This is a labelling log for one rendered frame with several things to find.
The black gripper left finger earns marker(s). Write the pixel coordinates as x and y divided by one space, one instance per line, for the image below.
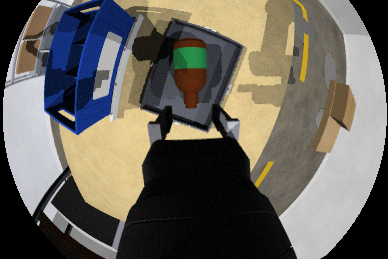
159 128

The brown bottle with green label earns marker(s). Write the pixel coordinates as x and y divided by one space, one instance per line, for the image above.
190 68

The blue plastic crate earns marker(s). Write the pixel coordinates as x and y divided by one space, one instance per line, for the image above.
107 29

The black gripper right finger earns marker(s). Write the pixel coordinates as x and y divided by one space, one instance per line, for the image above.
228 127

